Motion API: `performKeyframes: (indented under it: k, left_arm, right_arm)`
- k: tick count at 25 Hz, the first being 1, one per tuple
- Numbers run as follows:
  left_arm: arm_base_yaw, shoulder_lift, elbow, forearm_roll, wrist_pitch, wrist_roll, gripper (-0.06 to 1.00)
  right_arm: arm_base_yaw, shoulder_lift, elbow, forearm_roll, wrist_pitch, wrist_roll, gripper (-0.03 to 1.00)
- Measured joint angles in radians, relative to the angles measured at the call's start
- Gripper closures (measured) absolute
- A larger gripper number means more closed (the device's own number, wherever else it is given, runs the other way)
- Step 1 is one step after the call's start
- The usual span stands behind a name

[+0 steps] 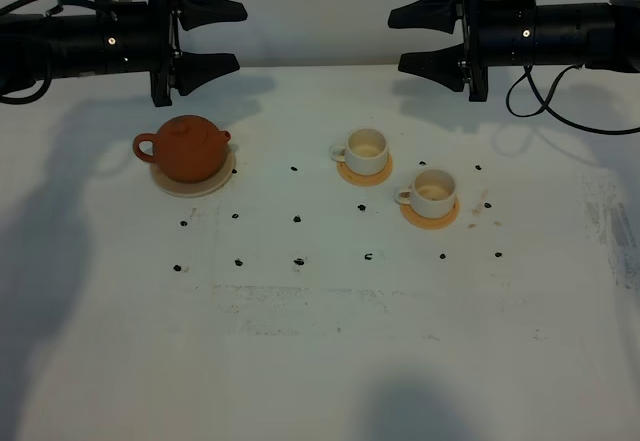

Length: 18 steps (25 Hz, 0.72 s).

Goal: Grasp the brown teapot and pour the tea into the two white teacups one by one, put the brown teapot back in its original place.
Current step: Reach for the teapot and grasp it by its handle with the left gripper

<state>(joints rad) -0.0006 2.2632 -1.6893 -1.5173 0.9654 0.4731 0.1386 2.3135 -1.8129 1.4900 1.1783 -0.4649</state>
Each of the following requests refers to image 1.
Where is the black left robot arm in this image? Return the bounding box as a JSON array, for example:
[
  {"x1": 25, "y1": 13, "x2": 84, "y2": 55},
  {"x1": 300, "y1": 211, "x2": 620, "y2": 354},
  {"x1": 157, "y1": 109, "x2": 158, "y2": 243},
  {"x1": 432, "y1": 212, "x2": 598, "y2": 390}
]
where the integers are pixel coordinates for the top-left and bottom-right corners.
[{"x1": 1, "y1": 0, "x2": 247, "y2": 107}]

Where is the orange coaster front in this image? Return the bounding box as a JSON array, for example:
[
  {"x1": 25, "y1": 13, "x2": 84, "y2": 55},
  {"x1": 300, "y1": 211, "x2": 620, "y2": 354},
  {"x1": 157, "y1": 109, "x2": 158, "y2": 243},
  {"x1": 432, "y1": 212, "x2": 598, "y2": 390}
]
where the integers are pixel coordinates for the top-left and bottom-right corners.
[{"x1": 399, "y1": 198, "x2": 460, "y2": 230}]

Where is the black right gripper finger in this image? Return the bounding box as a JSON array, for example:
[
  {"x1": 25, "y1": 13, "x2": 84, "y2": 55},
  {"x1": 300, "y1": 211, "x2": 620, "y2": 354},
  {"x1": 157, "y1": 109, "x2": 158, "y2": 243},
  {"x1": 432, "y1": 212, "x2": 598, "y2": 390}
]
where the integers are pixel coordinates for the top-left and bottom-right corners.
[
  {"x1": 388, "y1": 0, "x2": 458, "y2": 34},
  {"x1": 398, "y1": 44, "x2": 468, "y2": 92}
]

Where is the white teacup front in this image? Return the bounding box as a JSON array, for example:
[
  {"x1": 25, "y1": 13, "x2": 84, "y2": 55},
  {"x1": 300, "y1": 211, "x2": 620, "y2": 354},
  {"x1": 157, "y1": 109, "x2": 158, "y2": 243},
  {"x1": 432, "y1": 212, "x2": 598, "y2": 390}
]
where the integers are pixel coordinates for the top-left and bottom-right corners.
[{"x1": 394, "y1": 168, "x2": 457, "y2": 219}]

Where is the orange coaster rear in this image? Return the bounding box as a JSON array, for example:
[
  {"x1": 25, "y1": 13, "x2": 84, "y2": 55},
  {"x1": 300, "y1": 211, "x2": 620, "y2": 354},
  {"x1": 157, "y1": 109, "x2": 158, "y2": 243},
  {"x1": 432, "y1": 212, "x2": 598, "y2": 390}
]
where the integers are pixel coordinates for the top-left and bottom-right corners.
[{"x1": 336, "y1": 156, "x2": 393, "y2": 187}]

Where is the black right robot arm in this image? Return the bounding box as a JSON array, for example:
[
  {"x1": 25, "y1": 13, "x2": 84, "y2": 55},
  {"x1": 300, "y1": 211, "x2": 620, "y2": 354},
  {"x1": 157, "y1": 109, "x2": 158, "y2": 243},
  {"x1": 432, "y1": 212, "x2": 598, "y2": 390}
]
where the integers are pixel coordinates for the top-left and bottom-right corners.
[{"x1": 388, "y1": 0, "x2": 639, "y2": 102}]

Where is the orange coaster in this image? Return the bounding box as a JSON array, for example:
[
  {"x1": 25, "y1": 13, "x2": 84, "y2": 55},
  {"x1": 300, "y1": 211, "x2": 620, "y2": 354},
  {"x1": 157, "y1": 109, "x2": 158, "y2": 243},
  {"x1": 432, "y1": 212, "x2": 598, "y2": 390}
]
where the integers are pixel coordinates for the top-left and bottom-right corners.
[
  {"x1": 399, "y1": 198, "x2": 460, "y2": 230},
  {"x1": 336, "y1": 156, "x2": 393, "y2": 187}
]

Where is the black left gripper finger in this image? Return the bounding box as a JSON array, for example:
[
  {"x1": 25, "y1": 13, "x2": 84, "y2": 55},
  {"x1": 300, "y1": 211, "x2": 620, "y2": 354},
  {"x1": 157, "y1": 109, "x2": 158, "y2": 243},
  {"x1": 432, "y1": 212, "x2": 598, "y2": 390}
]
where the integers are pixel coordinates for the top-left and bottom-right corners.
[
  {"x1": 179, "y1": 0, "x2": 248, "y2": 31},
  {"x1": 175, "y1": 52, "x2": 240, "y2": 96}
]

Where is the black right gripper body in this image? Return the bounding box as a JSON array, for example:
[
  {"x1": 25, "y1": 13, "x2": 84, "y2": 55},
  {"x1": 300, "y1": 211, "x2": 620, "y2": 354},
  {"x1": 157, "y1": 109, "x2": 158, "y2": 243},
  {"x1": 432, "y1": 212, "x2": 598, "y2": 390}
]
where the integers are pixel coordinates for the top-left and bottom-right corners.
[{"x1": 456, "y1": 0, "x2": 536, "y2": 102}]

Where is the white teacup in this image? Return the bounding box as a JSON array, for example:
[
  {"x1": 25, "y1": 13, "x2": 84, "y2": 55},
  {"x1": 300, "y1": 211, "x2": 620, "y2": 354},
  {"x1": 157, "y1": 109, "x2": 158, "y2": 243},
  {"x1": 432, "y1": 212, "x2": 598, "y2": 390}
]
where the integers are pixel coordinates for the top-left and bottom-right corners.
[
  {"x1": 394, "y1": 168, "x2": 457, "y2": 219},
  {"x1": 330, "y1": 128, "x2": 389, "y2": 176}
]

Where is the brown clay teapot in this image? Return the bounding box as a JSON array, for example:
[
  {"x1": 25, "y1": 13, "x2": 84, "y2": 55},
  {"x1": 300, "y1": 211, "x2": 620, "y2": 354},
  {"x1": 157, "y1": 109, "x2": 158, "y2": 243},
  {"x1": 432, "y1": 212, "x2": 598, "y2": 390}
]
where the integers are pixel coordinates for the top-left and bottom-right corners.
[{"x1": 133, "y1": 115, "x2": 231, "y2": 183}]

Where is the beige round teapot coaster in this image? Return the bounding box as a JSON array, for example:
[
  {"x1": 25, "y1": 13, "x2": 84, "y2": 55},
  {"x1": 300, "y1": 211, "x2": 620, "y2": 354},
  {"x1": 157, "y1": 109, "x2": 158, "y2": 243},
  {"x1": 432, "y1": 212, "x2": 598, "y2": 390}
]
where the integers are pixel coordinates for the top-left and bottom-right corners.
[{"x1": 149, "y1": 150, "x2": 236, "y2": 198}]

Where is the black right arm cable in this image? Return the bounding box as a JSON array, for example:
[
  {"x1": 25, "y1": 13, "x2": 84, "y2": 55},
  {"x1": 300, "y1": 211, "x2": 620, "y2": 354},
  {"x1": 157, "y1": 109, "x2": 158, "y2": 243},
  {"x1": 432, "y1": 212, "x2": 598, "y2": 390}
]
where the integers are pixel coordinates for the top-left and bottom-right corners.
[{"x1": 505, "y1": 63, "x2": 640, "y2": 136}]

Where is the white teacup rear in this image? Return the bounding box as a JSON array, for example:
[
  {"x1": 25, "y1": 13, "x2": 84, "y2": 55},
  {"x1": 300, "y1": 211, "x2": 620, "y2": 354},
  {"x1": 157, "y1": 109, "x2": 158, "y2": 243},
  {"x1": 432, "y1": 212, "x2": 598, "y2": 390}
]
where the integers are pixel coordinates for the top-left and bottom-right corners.
[{"x1": 330, "y1": 128, "x2": 389, "y2": 176}]

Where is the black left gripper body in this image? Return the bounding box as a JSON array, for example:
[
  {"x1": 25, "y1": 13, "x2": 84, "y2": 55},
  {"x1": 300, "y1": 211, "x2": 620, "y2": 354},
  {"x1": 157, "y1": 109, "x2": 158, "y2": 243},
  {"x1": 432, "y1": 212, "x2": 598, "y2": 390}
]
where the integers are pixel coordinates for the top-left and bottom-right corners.
[{"x1": 95, "y1": 0, "x2": 177, "y2": 107}]

